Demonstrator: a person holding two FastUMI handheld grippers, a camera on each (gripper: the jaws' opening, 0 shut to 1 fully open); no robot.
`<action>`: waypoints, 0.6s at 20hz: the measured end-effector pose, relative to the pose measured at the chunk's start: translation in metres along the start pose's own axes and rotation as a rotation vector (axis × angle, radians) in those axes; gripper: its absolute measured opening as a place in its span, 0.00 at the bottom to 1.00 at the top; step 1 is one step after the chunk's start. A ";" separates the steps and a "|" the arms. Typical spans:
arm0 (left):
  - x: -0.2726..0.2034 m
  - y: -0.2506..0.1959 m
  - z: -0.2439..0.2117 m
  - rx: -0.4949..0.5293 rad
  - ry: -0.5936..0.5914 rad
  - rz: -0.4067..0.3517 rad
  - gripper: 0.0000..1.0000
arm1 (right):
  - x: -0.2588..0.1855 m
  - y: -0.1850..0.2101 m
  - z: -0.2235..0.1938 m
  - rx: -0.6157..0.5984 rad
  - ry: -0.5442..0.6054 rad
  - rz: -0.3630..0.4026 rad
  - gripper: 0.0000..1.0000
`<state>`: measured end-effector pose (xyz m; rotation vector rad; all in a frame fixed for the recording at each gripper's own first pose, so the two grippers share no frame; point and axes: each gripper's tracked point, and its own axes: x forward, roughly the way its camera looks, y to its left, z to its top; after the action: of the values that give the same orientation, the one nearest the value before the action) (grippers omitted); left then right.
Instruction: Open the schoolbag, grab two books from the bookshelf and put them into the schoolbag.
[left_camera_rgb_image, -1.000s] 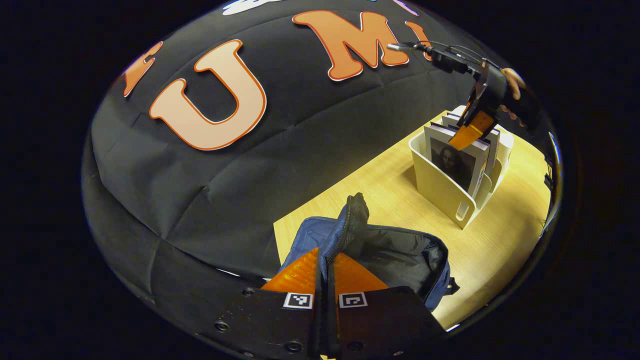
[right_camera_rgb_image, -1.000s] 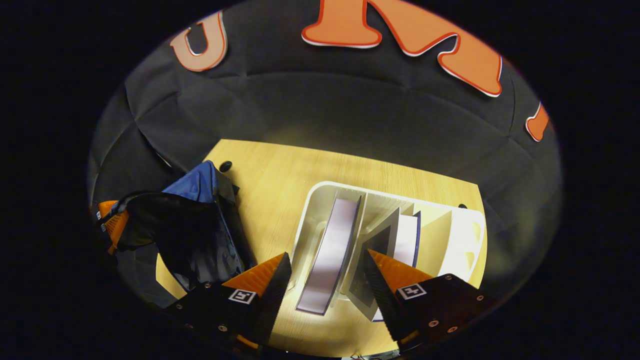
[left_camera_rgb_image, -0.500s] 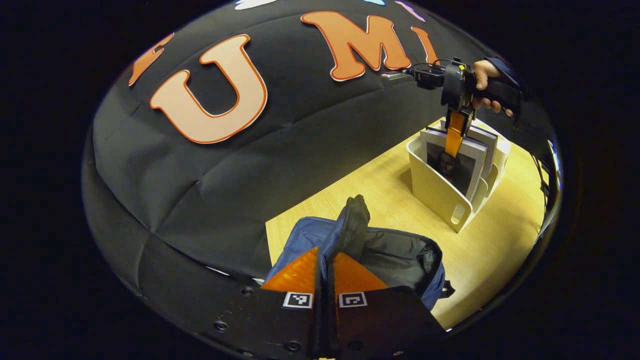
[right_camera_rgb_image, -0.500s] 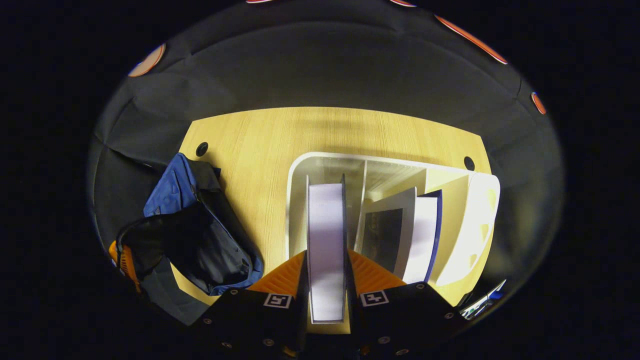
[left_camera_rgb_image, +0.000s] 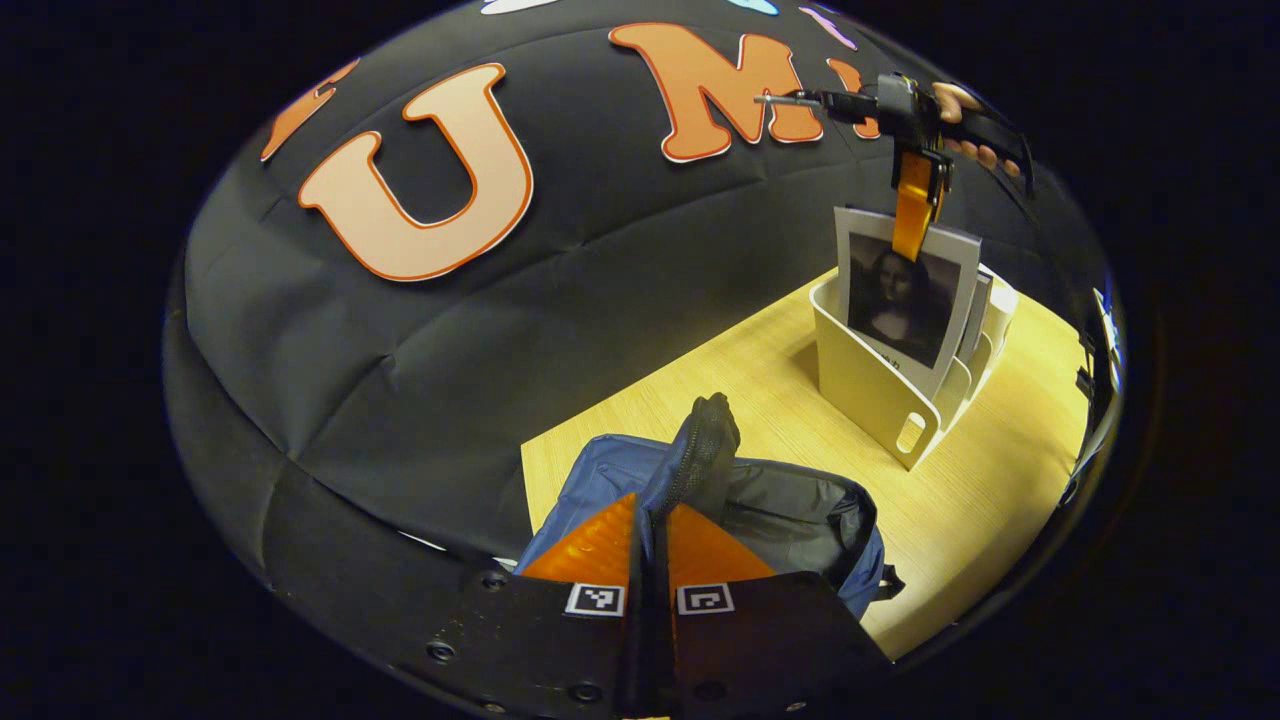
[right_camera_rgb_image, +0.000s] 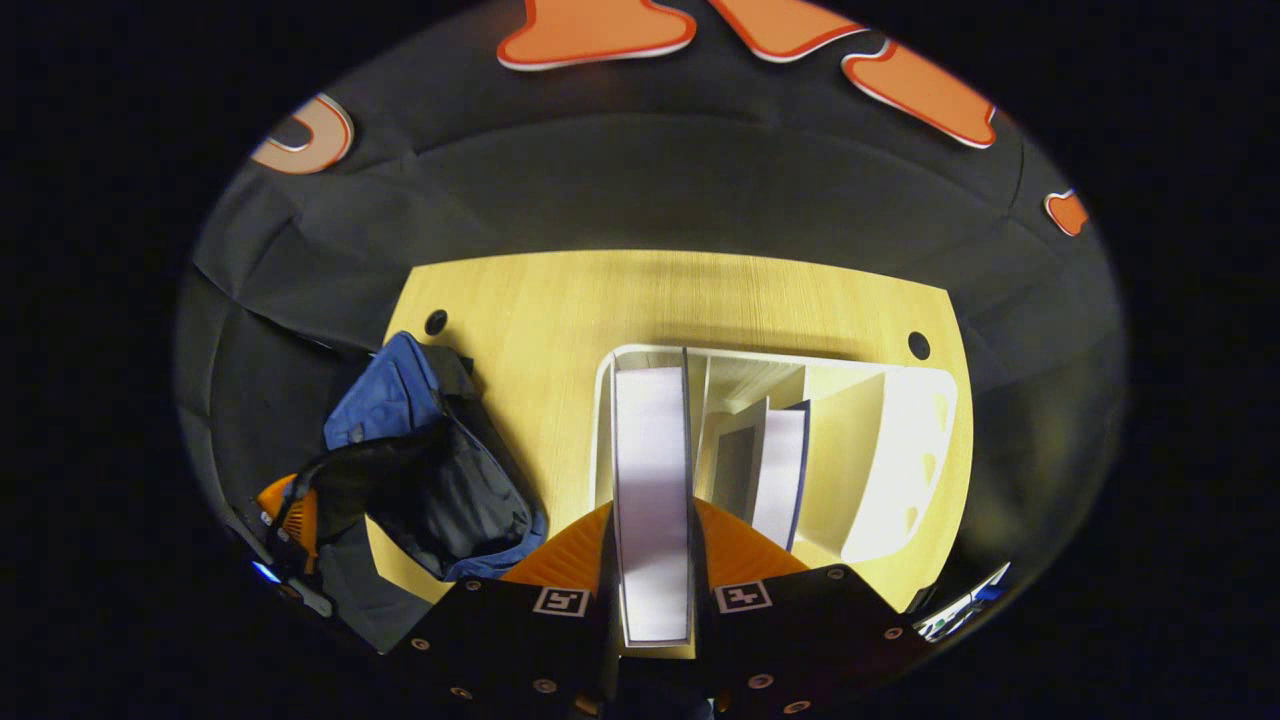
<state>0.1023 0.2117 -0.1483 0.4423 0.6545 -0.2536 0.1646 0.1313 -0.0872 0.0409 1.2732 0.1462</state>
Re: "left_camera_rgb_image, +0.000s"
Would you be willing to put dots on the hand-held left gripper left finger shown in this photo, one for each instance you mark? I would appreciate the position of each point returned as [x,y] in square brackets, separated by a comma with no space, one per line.
[540,650]

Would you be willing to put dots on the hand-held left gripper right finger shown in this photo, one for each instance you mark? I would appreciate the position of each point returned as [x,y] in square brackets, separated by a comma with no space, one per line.
[760,650]

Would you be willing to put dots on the portrait cover book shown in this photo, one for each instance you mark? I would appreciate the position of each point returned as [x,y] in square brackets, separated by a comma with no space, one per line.
[900,300]

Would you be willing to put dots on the white plastic bookshelf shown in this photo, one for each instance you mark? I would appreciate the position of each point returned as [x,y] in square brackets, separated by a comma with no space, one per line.
[860,390]

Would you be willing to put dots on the blue schoolbag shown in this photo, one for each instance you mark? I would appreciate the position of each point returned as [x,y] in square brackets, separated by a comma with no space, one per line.
[780,510]

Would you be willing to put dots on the black backdrop cloth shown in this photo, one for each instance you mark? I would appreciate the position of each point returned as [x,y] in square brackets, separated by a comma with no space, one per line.
[500,350]

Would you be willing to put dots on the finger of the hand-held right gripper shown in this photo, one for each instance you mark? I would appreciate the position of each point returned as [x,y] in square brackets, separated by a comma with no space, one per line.
[912,210]

